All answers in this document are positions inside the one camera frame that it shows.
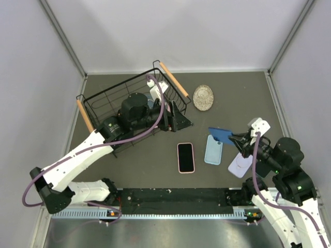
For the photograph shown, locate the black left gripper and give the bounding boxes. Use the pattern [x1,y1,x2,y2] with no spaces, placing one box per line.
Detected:
[132,100,194,132]

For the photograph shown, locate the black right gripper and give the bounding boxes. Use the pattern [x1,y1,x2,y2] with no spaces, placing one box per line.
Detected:
[229,130,283,172]

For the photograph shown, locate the light blue phone case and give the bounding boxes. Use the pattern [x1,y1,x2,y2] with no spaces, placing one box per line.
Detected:
[204,135,223,165]

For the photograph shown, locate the pink phone case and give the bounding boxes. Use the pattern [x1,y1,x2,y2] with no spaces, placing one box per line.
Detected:
[176,142,195,174]

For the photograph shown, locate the black smartphone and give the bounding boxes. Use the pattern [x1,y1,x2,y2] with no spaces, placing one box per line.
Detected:
[178,144,194,172]

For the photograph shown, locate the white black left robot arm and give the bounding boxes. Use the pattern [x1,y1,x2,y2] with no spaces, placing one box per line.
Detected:
[30,93,193,214]

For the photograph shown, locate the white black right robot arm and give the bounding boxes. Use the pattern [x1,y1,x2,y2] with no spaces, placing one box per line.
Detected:
[229,131,330,247]

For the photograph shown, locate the lilac phone case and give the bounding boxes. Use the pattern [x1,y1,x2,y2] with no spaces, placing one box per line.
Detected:
[228,152,253,178]

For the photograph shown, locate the blue glazed ceramic plate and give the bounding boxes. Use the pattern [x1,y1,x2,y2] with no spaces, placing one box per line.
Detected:
[145,94,154,109]

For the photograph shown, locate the speckled oval dish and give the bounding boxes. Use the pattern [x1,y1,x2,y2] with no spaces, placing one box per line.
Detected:
[193,85,214,112]

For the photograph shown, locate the dark green smartphone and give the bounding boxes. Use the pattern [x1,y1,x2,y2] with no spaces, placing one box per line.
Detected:
[255,161,271,178]

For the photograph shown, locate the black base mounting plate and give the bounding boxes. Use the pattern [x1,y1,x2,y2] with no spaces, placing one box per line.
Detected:
[111,188,254,215]

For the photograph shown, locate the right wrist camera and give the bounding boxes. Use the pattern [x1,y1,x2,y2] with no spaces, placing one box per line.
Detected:
[248,117,270,137]

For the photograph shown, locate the black wire dish basket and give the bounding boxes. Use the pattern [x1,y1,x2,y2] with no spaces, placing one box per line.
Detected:
[82,63,191,154]

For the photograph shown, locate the aluminium slotted rail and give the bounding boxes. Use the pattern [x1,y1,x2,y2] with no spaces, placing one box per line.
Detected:
[52,208,262,220]

